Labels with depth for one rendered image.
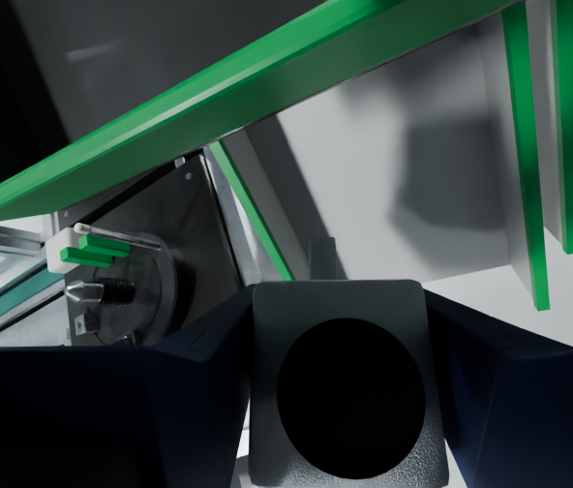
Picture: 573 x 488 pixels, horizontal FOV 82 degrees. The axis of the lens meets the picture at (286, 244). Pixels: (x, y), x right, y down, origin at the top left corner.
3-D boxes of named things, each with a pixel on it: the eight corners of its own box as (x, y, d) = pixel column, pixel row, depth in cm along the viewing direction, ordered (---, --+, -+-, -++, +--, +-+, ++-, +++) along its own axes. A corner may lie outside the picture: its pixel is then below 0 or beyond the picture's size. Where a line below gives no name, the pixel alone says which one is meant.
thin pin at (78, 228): (161, 248, 34) (79, 229, 26) (155, 251, 34) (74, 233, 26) (159, 241, 34) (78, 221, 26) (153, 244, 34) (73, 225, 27)
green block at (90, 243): (132, 253, 35) (87, 244, 31) (124, 258, 36) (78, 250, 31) (130, 243, 36) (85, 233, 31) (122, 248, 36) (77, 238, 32)
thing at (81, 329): (99, 331, 35) (84, 331, 34) (89, 335, 36) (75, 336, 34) (96, 313, 36) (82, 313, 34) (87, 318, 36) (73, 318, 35)
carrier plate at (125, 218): (272, 368, 31) (260, 372, 29) (97, 432, 38) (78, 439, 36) (209, 160, 38) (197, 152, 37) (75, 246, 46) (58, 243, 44)
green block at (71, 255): (113, 263, 36) (68, 257, 32) (105, 267, 37) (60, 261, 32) (111, 254, 37) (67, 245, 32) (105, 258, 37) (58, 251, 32)
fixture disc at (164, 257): (203, 335, 32) (190, 336, 30) (105, 378, 36) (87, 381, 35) (173, 211, 37) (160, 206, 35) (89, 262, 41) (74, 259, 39)
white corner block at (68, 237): (101, 262, 43) (70, 258, 39) (77, 276, 44) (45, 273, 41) (97, 230, 45) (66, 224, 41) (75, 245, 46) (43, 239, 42)
